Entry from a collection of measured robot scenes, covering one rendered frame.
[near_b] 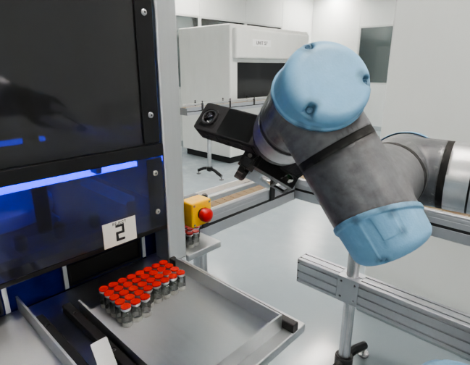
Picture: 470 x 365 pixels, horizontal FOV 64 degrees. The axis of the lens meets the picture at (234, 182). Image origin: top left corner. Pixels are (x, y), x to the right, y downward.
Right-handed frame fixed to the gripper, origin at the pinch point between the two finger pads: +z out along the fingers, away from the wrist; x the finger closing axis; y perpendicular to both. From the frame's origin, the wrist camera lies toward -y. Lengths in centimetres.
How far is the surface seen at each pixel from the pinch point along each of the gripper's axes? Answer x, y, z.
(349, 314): -8, 72, 99
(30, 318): -45, -21, 21
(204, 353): -32.2, 11.6, 11.5
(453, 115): 91, 70, 86
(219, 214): -3, 2, 65
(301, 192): 26, 27, 91
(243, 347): -27.2, 16.6, 8.4
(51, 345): -44.8, -13.4, 14.0
